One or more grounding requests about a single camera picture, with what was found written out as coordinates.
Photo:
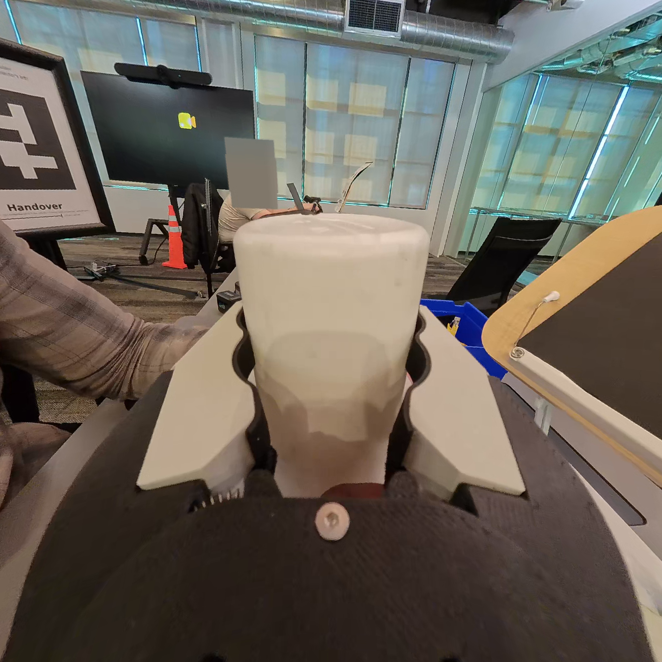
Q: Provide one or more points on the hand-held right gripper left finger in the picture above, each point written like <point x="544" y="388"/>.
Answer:
<point x="197" y="414"/>

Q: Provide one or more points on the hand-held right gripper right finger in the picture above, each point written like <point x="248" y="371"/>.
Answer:
<point x="460" y="424"/>

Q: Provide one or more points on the white squeeze bottle black cap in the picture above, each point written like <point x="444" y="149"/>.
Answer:
<point x="331" y="310"/>

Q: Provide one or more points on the person's left forearm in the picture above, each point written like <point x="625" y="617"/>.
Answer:
<point x="72" y="321"/>

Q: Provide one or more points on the blue plastic bin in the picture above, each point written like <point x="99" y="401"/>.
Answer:
<point x="465" y="326"/>

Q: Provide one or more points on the black mesh chair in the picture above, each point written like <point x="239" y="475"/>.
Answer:
<point x="502" y="259"/>

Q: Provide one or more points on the orange traffic cone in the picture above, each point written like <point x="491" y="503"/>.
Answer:
<point x="176" y="243"/>

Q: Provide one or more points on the black office chair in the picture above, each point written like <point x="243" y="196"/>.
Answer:
<point x="202" y="238"/>

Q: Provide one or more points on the black backdrop board stand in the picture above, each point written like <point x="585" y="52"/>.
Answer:
<point x="610" y="331"/>

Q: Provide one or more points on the framed tag poster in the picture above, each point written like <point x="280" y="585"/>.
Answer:
<point x="41" y="145"/>

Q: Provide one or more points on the black video bar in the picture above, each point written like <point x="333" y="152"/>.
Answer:
<point x="160" y="74"/>

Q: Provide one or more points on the ceiling air vent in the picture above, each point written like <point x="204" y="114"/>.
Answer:
<point x="374" y="16"/>

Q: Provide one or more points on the black wall screen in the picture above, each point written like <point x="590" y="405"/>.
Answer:
<point x="145" y="134"/>

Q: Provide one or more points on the silver ceiling duct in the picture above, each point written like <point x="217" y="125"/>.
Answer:
<point x="259" y="12"/>

